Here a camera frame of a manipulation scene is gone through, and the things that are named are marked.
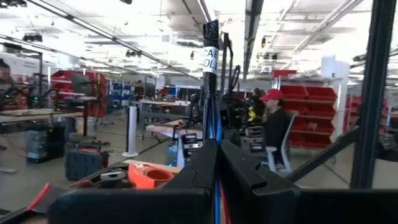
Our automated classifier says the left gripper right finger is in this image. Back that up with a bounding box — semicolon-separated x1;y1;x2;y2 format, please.
220;139;398;224

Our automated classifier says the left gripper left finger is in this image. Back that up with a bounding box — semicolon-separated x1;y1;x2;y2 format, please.
48;138;218;224

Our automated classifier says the multicoloured wire bundle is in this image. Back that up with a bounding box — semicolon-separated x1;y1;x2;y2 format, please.
202;90;231;224

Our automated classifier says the black braided labelled cable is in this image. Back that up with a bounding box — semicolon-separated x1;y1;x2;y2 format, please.
201;19;220;94

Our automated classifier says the orange tape dispenser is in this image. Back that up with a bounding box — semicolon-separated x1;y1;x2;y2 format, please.
127;162;175;190

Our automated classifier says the black tape roll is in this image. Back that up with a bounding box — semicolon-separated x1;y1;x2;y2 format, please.
98;169;127;189

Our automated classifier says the computer tower blue light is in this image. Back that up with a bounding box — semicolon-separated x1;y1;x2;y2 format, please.
166;144;185;168

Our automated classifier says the dark tool case red trim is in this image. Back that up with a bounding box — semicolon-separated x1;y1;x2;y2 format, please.
64;146;110;182

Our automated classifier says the white tower fan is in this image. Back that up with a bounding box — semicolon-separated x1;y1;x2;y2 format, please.
121;105;139;158

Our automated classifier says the wooden workbench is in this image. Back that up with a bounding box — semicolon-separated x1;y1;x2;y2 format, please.
0;107;98;138
145;119;205;139

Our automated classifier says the person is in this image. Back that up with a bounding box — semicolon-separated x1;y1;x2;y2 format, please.
134;80;146;101
259;88;292;166
0;58;15;110

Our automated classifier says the black grey storage box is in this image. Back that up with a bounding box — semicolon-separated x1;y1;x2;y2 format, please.
25;124;67;164

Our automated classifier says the red bin shelf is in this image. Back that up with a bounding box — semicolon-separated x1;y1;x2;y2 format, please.
272;68;338;149
343;95;390;135
50;70;108;118

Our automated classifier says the white pillar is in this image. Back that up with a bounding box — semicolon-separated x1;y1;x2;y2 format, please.
321;55;351;142

